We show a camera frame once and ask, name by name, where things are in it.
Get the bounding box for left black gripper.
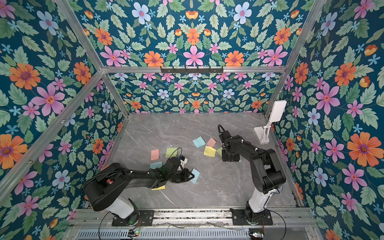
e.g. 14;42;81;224
166;168;197;184

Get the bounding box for torn green memo page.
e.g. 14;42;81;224
217;147;223;157

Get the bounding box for blue memo pad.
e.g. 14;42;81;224
191;169;200;184
150;162;163;169

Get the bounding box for yellow memo pad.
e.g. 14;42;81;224
152;185;166;191

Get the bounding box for torn pink memo page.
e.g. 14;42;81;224
206;138;217;148

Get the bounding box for torn yellow memo page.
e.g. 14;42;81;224
204;146;217;158

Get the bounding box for green memo pad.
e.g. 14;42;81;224
165;148;179;158

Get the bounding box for torn blue memo page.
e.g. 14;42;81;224
193;137;206;148

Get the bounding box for pink memo pad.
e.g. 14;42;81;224
151;149;160;161

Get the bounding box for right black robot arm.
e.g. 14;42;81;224
218;125;286;224

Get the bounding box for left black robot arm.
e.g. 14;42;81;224
83;157;195;222

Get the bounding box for white phone stand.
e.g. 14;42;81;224
254;100;287;145

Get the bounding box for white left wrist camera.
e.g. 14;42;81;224
178;156;188;168

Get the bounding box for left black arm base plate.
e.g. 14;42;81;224
112;210;155;227

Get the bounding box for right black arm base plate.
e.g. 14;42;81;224
230;208;273;226

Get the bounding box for black hook rail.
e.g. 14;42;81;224
160;67;224;74

